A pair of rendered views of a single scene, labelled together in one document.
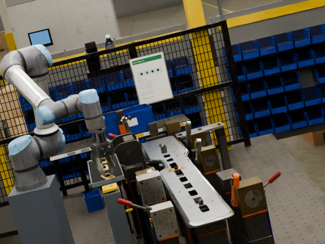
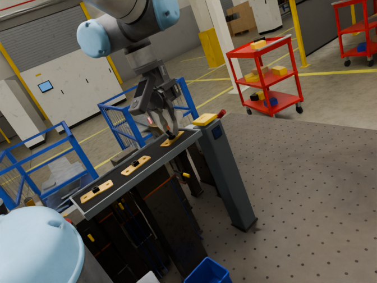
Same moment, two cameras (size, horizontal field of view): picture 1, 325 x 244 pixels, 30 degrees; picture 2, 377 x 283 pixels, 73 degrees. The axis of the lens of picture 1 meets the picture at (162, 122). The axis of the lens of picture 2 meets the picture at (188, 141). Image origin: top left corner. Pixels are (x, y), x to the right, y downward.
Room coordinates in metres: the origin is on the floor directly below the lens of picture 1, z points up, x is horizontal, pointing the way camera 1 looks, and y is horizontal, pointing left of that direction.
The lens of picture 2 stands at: (2.67, 0.94, 1.43)
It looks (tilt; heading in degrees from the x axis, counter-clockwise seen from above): 23 degrees down; 246
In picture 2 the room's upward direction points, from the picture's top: 23 degrees counter-clockwise
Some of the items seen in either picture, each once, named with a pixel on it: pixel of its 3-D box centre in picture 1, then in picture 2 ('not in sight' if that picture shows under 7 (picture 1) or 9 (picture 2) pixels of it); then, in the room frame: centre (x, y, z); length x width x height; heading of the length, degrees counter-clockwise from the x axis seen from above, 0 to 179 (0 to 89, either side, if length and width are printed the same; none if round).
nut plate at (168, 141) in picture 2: (107, 175); (171, 137); (2.42, 0.27, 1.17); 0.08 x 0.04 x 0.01; 22
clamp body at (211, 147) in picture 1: (215, 180); not in sight; (2.89, -0.19, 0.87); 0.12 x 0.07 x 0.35; 97
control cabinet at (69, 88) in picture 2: not in sight; (74, 81); (1.50, -7.98, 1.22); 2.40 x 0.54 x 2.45; 0
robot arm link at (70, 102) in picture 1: (75, 104); (110, 33); (2.47, 0.34, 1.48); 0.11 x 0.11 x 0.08; 34
